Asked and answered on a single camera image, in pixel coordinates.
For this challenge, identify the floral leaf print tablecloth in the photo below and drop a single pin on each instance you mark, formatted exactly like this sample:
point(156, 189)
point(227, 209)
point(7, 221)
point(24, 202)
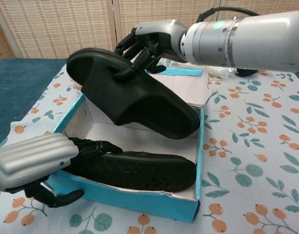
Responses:
point(249, 170)

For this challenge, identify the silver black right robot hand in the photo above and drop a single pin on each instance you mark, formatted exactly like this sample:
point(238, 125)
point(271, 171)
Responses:
point(159, 28)

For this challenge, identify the black shoe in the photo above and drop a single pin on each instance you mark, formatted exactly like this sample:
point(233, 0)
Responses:
point(139, 170)
point(139, 97)

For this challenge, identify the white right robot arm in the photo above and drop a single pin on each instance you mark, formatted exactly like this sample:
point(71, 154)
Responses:
point(261, 41)

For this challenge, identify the astronaut plush toy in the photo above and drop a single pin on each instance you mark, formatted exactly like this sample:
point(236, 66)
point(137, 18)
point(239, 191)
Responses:
point(247, 72)

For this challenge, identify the white and teal shoebox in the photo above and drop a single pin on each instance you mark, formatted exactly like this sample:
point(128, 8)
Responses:
point(139, 200)

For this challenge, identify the clear plastic tubes bundle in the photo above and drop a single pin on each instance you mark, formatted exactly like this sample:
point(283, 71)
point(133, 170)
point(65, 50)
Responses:
point(212, 70)

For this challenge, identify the woven bamboo folding screen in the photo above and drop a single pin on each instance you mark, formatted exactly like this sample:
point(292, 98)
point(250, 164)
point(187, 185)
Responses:
point(54, 24)

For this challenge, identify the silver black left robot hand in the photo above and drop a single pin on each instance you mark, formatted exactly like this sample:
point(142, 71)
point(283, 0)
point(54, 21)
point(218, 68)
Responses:
point(35, 156)

